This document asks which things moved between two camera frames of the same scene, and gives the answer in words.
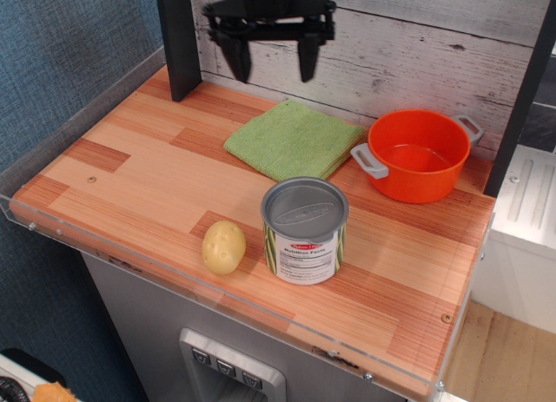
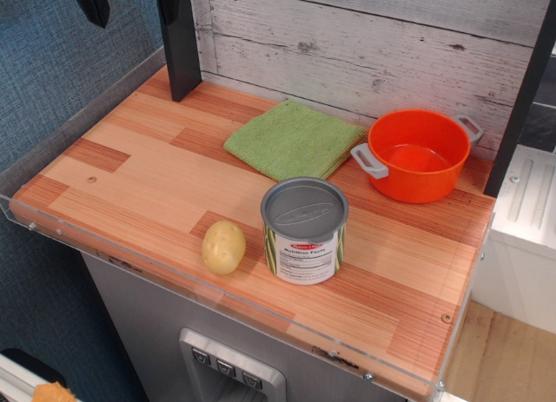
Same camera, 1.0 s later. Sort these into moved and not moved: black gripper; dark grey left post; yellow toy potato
Moved: black gripper
Not moved: dark grey left post; yellow toy potato
